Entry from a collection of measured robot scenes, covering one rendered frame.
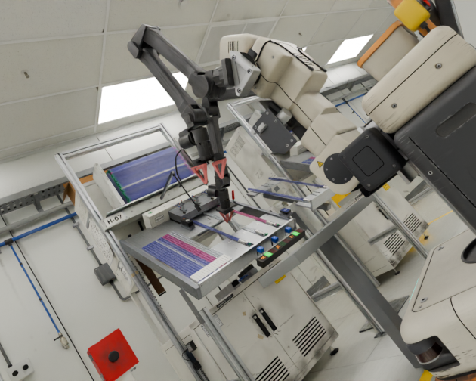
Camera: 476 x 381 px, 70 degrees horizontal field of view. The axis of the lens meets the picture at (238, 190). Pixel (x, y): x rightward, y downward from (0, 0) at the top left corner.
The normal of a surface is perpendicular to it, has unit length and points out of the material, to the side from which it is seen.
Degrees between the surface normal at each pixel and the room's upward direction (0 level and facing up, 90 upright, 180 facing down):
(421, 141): 90
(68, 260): 90
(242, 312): 90
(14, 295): 90
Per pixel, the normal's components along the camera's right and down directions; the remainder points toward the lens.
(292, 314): 0.39, -0.51
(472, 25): -0.70, 0.37
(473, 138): -0.58, 0.23
